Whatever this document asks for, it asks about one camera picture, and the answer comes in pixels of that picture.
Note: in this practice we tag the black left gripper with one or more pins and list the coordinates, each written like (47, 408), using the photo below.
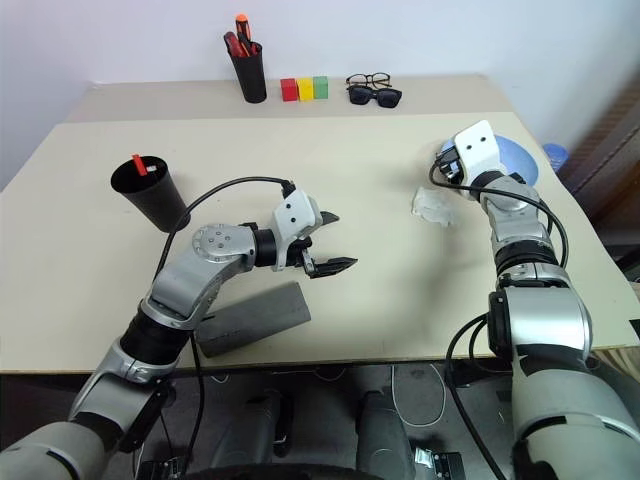
(301, 252)

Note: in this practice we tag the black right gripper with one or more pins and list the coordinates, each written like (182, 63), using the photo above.
(449, 165)

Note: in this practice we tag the blue round plate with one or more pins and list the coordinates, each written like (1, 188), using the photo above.
(520, 160)

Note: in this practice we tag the grey glasses case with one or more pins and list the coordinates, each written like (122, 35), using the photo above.
(260, 320)

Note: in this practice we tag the red marker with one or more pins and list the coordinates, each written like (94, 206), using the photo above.
(138, 165)

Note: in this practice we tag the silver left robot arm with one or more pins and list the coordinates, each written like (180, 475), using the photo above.
(190, 275)

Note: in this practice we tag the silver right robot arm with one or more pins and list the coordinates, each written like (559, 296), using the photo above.
(540, 320)

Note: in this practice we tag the black tapered cup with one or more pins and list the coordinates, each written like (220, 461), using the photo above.
(155, 205)

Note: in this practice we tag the crumpled white plastic sheet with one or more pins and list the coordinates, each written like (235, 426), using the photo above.
(432, 206)

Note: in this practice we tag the blue round container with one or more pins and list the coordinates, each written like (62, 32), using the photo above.
(555, 157)

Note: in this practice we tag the black sunglasses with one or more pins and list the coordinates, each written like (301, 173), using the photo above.
(360, 96)

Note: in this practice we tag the green wooden block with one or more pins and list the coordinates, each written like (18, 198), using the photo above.
(320, 87)

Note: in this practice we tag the yellow wooden block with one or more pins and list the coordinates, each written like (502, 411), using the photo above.
(305, 89)

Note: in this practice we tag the dark ribbed panel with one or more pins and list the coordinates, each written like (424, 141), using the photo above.
(605, 165)

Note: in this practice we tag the red wooden block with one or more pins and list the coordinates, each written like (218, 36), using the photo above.
(289, 90)

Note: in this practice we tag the tall black tool holder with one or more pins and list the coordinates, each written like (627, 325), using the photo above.
(252, 80)

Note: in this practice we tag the dark grey rounded shape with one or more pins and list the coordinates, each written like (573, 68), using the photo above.
(385, 435)
(257, 430)

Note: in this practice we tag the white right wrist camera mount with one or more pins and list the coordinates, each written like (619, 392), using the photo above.
(477, 145)

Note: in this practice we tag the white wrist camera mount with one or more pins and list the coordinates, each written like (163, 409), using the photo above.
(477, 145)
(295, 212)

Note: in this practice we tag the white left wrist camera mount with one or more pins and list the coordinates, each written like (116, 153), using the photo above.
(295, 212)

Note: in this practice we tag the brown-frame clear glasses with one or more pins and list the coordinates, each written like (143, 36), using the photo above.
(369, 78)

